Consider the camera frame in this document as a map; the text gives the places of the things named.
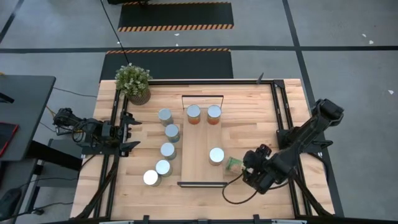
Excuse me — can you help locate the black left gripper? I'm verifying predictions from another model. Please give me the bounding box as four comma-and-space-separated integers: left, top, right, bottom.
104, 111, 143, 157

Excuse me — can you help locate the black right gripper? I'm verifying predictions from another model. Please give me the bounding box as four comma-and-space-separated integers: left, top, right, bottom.
242, 143, 277, 194

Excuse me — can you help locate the can with green side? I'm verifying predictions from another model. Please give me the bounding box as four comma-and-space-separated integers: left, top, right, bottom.
225, 156, 246, 175

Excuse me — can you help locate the can with grey side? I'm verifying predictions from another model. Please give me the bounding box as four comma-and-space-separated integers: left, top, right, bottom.
208, 147, 225, 166

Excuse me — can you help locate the can with Peaches label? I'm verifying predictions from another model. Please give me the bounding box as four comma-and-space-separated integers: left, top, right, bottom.
157, 108, 174, 127

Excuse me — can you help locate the can with Tomatoes label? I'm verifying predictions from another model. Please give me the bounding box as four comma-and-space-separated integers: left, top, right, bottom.
160, 142, 177, 161

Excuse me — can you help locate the can with Cherries label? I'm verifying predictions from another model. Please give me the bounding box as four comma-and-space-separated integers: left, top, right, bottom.
164, 123, 181, 143

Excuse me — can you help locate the can with Pears label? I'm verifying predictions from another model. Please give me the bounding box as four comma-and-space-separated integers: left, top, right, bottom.
155, 159, 173, 177

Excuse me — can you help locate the can with Oranges label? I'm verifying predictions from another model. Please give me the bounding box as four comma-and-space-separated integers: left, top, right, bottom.
142, 169, 162, 187

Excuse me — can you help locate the can with red-orange side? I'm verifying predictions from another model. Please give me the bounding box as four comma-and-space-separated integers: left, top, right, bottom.
206, 105, 223, 126

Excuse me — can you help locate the can with orange side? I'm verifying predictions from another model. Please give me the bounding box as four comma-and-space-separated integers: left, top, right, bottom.
186, 104, 202, 126

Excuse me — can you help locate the potted plant in striped pot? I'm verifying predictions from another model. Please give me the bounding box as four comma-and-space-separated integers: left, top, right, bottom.
114, 63, 154, 106

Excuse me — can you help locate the black hazard-striped floor mat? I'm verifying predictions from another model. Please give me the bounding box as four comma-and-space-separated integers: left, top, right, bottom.
99, 48, 234, 80
117, 2, 234, 32

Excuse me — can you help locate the tall dark grey desk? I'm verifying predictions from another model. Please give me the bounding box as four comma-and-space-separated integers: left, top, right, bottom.
0, 74, 57, 162

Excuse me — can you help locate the red-rimmed black tablet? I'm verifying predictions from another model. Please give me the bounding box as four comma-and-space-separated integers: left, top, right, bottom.
0, 121, 19, 158

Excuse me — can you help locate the low dark grey desk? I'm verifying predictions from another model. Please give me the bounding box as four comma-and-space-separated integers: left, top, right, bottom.
0, 158, 40, 224

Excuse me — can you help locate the small black desk item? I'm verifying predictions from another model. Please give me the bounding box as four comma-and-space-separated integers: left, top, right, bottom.
0, 92, 16, 105

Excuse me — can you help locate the black machine base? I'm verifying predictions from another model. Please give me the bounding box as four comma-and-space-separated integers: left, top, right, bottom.
107, 0, 150, 5

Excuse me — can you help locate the black computer mouse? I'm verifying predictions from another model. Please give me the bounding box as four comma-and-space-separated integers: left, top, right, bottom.
0, 188, 22, 215

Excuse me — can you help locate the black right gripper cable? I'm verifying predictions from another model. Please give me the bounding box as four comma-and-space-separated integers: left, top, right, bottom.
221, 172, 290, 205

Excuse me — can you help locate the wooden tray with black handles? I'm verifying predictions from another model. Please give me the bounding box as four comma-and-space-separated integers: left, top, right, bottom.
177, 95, 228, 189

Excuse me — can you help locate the black desk leg frame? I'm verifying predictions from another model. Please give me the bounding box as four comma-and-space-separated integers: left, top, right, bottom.
24, 138, 84, 215

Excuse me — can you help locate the black floor cable with plug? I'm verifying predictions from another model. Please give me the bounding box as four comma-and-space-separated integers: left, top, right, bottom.
0, 201, 75, 220

